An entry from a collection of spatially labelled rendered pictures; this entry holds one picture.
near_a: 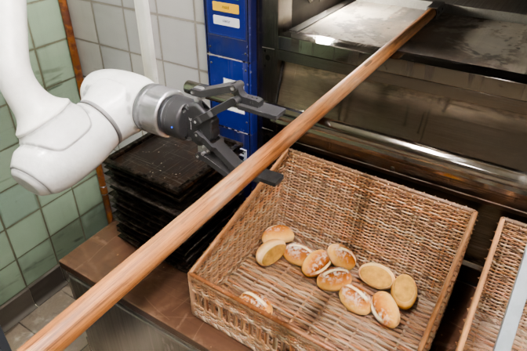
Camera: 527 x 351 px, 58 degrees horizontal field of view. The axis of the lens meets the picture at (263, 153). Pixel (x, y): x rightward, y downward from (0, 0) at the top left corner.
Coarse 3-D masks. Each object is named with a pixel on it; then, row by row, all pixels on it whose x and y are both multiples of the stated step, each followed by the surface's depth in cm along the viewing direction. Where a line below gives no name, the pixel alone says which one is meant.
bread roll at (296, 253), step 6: (288, 246) 137; (294, 246) 135; (300, 246) 135; (306, 246) 135; (288, 252) 135; (294, 252) 134; (300, 252) 134; (306, 252) 134; (288, 258) 135; (294, 258) 134; (300, 258) 134; (294, 264) 136; (300, 264) 134
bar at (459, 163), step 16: (224, 96) 98; (288, 112) 91; (320, 128) 88; (336, 128) 86; (352, 128) 85; (368, 128) 85; (368, 144) 84; (384, 144) 82; (400, 144) 81; (416, 144) 80; (432, 160) 79; (448, 160) 77; (464, 160) 76; (480, 160) 76; (480, 176) 76; (496, 176) 74; (512, 176) 73; (512, 288) 72; (512, 304) 69; (512, 320) 69; (512, 336) 68
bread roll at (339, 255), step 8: (328, 248) 132; (336, 248) 130; (344, 248) 131; (328, 256) 132; (336, 256) 130; (344, 256) 130; (352, 256) 131; (336, 264) 130; (344, 264) 130; (352, 264) 132
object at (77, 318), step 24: (384, 48) 111; (360, 72) 99; (336, 96) 90; (312, 120) 83; (264, 144) 75; (288, 144) 76; (240, 168) 68; (264, 168) 72; (216, 192) 64; (192, 216) 60; (168, 240) 56; (120, 264) 53; (144, 264) 53; (96, 288) 49; (120, 288) 51; (72, 312) 47; (96, 312) 48; (48, 336) 45; (72, 336) 46
